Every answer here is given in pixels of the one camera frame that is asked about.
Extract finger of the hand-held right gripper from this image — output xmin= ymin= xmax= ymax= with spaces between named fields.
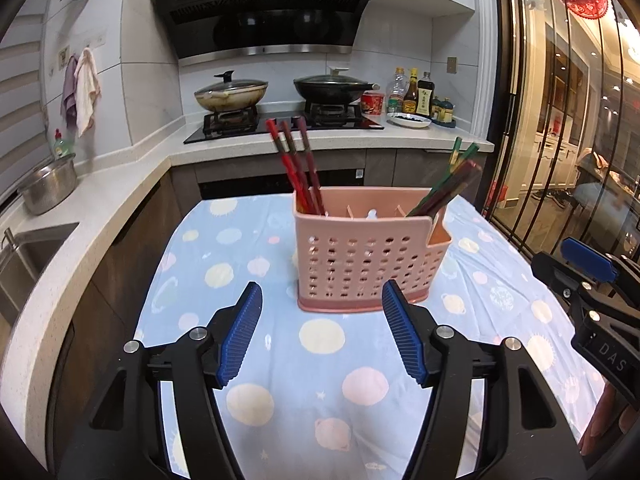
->
xmin=531 ymin=252 xmax=593 ymax=311
xmin=560 ymin=237 xmax=621 ymax=283

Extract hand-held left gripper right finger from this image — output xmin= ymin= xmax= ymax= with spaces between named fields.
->
xmin=381 ymin=280 xmax=587 ymax=480

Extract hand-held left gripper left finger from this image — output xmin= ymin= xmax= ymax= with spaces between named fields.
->
xmin=57 ymin=282 xmax=264 ymax=480

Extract pink perforated utensil holder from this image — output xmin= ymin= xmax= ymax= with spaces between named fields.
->
xmin=292 ymin=186 xmax=451 ymax=312

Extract dark brown chopstick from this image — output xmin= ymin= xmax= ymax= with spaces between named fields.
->
xmin=406 ymin=160 xmax=483 ymax=218

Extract dark twisted chopstick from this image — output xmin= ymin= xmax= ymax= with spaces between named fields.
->
xmin=420 ymin=143 xmax=480 ymax=213

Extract red chopstick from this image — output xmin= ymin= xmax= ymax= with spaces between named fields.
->
xmin=266 ymin=119 xmax=313 ymax=215
xmin=280 ymin=121 xmax=322 ymax=215

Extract dark purple chopstick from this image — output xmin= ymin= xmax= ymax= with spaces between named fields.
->
xmin=294 ymin=116 xmax=328 ymax=215

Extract person's right hand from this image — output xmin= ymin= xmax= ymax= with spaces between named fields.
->
xmin=577 ymin=380 xmax=640 ymax=461

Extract blue printed cloth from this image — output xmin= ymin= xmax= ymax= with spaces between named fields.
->
xmin=132 ymin=195 xmax=608 ymax=480

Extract glass sliding door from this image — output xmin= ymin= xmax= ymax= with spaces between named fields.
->
xmin=492 ymin=0 xmax=640 ymax=281

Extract small seasoning jars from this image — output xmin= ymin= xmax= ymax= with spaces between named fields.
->
xmin=431 ymin=97 xmax=457 ymax=126

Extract white plate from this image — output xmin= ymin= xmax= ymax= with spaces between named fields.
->
xmin=386 ymin=111 xmax=433 ymax=128

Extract black gas stove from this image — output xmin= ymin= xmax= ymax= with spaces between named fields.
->
xmin=183 ymin=105 xmax=385 ymax=145

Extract dark sauce bottle yellow label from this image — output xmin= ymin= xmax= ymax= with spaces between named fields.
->
xmin=416 ymin=72 xmax=433 ymax=117

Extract stainless steel sink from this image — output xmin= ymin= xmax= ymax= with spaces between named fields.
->
xmin=0 ymin=222 xmax=81 ymax=331

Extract brown sauce bottle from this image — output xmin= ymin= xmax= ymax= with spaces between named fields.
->
xmin=402 ymin=68 xmax=420 ymax=115

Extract clear plastic bottle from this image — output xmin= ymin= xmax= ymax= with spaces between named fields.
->
xmin=387 ymin=67 xmax=407 ymax=113

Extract beige pan with glass lid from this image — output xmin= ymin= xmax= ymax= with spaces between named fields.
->
xmin=194 ymin=71 xmax=269 ymax=113

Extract stainless steel pot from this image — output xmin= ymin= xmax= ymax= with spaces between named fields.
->
xmin=17 ymin=154 xmax=78 ymax=216

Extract metal faucet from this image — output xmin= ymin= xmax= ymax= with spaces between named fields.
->
xmin=0 ymin=227 xmax=23 ymax=261

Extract black wok with lid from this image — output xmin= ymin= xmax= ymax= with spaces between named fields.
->
xmin=293 ymin=66 xmax=382 ymax=106

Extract white hanging towel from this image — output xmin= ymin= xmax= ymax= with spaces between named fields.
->
xmin=74 ymin=47 xmax=102 ymax=138

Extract purple hanging towel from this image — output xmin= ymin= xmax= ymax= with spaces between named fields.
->
xmin=61 ymin=55 xmax=81 ymax=126

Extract white window blind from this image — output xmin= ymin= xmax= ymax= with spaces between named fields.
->
xmin=0 ymin=10 xmax=53 ymax=201

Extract black range hood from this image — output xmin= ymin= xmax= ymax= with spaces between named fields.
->
xmin=151 ymin=0 xmax=381 ymax=67

